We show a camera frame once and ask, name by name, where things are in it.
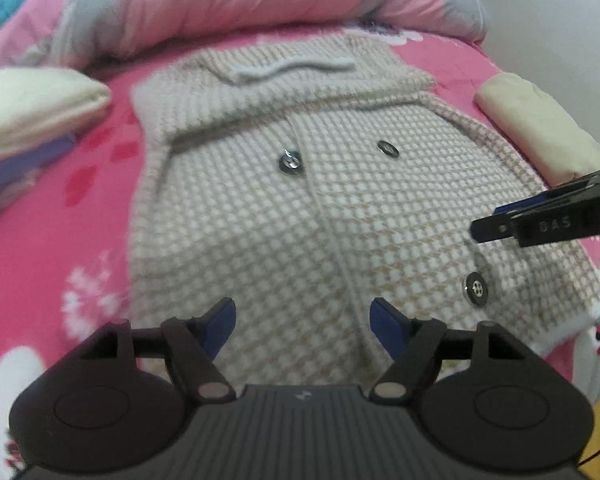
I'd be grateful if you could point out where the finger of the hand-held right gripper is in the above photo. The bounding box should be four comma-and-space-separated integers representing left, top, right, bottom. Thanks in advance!
495, 162, 600, 217
470, 195, 600, 248

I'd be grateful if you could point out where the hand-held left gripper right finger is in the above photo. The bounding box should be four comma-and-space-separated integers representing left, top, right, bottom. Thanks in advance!
369, 297, 524, 406

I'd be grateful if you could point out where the folded cream cloth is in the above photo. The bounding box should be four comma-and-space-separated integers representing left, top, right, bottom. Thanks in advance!
0, 67, 113, 166

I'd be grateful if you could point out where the folded beige cloth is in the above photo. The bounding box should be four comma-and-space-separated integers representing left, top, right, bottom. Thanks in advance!
475, 72, 600, 186

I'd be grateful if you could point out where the pink floral bed sheet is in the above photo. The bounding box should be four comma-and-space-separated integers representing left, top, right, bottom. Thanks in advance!
0, 25, 600, 480

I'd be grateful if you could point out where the beige checked knit cardigan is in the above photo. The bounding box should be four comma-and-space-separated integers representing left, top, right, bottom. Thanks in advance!
127, 35, 600, 396

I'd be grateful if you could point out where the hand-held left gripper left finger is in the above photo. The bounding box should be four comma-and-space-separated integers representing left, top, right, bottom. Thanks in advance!
79, 297, 237, 404

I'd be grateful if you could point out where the pink grey floral quilt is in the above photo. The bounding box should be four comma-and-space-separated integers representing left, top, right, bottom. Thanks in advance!
0, 0, 491, 71

